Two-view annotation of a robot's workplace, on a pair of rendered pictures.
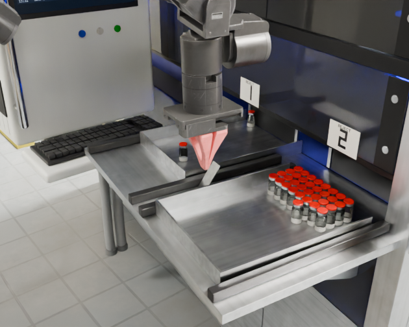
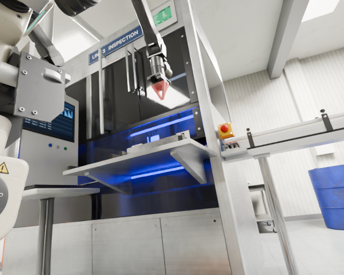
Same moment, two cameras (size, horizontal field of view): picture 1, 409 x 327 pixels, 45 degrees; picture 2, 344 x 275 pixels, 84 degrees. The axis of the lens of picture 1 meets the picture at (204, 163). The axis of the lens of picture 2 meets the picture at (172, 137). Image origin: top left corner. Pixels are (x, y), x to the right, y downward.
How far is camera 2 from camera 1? 86 cm
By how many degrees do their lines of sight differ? 56
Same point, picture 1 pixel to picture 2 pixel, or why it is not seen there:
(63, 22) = (42, 137)
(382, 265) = (214, 168)
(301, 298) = (185, 223)
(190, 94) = (157, 70)
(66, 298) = not seen: outside the picture
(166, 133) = not seen: hidden behind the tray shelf
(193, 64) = (158, 61)
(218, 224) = not seen: hidden behind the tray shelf
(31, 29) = (27, 135)
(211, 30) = (163, 51)
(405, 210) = (213, 142)
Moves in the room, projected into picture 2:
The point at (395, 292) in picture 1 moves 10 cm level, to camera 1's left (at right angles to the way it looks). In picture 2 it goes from (223, 174) to (209, 175)
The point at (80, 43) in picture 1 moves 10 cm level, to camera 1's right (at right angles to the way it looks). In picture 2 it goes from (48, 149) to (66, 149)
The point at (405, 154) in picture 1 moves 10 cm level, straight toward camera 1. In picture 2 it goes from (206, 125) to (212, 118)
